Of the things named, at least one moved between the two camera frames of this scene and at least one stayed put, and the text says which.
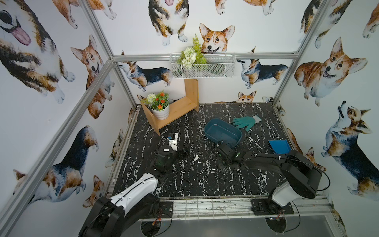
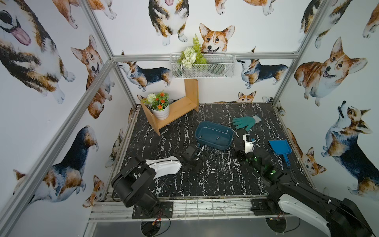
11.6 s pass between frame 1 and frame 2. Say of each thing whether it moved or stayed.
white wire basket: stayed
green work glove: stayed
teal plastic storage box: moved
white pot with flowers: stayed
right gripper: moved
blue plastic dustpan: stayed
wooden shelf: stayed
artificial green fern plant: stayed
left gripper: moved
